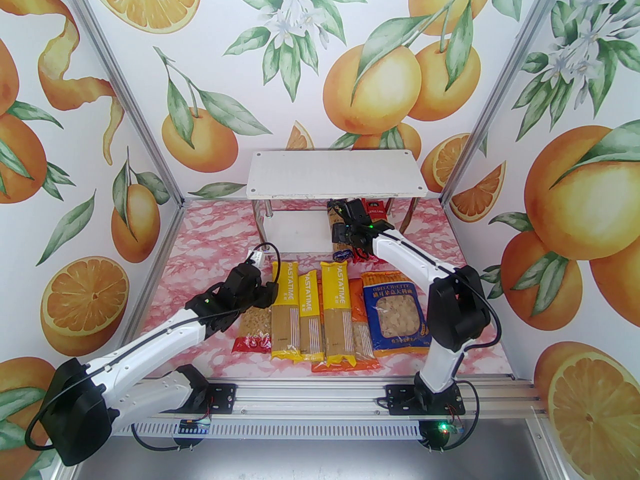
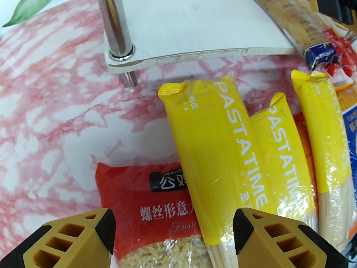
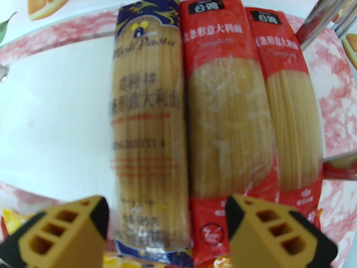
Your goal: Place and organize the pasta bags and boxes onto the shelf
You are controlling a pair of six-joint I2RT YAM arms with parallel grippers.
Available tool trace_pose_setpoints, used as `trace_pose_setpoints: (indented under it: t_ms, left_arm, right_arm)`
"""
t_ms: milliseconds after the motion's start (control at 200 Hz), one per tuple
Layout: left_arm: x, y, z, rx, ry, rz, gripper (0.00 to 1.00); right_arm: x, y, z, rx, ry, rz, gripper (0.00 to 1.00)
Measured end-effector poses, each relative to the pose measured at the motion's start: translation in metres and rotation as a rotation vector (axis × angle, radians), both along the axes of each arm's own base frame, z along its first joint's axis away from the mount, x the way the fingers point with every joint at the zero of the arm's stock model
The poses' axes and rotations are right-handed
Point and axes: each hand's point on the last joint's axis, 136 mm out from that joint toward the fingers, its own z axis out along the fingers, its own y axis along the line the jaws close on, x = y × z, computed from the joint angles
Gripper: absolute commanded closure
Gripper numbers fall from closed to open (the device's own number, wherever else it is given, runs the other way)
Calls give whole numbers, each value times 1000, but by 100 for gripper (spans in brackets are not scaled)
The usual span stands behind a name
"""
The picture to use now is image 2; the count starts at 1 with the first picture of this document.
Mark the red spaghetti pack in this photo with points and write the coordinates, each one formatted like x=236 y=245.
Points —
x=341 y=46

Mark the dark blue spaghetti pack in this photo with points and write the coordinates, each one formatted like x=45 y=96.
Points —
x=290 y=15

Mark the white two-tier shelf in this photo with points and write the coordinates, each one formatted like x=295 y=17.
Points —
x=195 y=18

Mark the blue shell pasta bag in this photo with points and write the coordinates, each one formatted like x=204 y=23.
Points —
x=350 y=138

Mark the yellow Pastatime spaghetti pack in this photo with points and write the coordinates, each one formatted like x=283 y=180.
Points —
x=206 y=149
x=323 y=138
x=281 y=155

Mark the red fusilli pasta bag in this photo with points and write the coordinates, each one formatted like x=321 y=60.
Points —
x=134 y=194

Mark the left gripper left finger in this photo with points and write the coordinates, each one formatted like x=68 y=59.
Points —
x=69 y=241

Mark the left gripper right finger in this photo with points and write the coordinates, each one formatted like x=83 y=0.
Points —
x=279 y=247

